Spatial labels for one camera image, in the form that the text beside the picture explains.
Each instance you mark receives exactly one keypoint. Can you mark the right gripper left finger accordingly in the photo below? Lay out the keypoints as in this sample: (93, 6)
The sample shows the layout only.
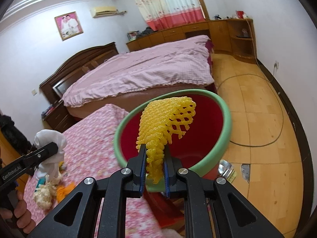
(97, 208)

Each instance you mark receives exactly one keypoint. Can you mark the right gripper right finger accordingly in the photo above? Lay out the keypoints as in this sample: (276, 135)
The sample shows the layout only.
(213, 208)

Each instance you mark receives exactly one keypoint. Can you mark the white plastic bag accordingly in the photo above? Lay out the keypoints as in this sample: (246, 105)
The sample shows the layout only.
(54, 142)

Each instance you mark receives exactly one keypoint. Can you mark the yellow foam fruit net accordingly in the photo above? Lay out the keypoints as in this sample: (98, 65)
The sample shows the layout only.
(160, 120)

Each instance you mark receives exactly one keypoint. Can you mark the person's left hand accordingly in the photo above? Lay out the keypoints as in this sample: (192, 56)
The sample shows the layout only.
(25, 221)

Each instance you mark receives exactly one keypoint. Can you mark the black jacket hanging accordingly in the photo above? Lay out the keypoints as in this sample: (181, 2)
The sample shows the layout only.
(14, 136)

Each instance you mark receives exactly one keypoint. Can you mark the red bin with green rim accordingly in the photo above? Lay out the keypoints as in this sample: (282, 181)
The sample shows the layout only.
(203, 145)

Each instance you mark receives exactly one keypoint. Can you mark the silver foil wrapper on floor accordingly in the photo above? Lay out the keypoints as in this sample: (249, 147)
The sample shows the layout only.
(226, 170)

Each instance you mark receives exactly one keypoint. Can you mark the pink floral tablecloth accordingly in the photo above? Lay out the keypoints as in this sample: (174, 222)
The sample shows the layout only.
(90, 153)

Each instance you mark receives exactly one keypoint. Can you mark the dark wooden nightstand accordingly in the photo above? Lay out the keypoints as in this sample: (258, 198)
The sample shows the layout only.
(58, 117)

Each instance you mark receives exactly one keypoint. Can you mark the dark wooden headboard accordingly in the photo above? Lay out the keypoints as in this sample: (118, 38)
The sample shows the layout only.
(83, 61)

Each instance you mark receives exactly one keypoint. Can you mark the pink bed quilt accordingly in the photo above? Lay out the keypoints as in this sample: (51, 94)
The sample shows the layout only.
(128, 80)

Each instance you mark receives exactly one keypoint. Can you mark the long wooden cabinet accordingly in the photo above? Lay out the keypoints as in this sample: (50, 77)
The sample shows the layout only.
(235, 37)

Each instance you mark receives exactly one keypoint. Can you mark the framed wedding photo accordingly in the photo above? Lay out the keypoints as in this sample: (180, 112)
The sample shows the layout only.
(68, 25)

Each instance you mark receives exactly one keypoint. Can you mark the white and red curtain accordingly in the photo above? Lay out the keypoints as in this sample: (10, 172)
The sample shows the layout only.
(165, 14)

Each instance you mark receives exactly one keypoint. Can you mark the wall air conditioner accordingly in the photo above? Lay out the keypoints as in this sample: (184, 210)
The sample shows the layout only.
(98, 12)

